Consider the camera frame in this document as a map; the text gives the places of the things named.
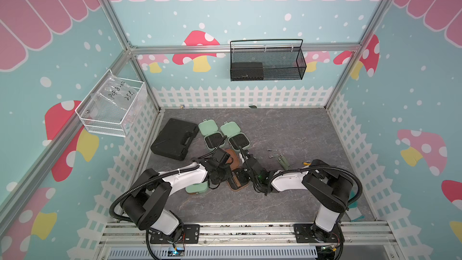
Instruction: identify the black wire mesh basket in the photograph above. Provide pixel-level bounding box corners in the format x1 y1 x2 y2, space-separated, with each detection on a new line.
229 39 307 81

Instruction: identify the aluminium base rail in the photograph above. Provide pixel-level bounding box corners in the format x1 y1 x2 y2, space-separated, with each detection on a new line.
97 221 398 248

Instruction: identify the green clipper case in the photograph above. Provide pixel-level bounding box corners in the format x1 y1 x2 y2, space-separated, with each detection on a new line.
220 122 250 152
185 182 209 195
198 119 226 150

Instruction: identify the black plastic tool case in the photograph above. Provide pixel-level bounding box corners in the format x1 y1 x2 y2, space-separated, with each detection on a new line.
150 119 199 161

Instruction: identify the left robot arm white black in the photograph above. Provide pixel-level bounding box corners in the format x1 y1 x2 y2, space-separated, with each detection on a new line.
109 148 232 243

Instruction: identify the brown clipper case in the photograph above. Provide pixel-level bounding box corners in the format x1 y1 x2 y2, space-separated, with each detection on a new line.
226 149 249 191

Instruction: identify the clear acrylic wall bin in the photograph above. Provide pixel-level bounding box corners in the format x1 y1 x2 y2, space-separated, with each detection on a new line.
75 70 148 137

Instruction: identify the green nail tool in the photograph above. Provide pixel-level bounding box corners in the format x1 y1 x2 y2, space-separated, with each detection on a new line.
277 154 290 170

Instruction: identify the black box in basket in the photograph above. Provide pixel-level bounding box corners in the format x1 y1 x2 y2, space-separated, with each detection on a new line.
231 62 264 81

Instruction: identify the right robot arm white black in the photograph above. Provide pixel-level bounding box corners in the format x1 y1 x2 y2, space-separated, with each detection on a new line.
239 150 363 243

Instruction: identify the green work glove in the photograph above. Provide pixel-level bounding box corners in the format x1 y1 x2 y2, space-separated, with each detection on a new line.
346 202 364 221

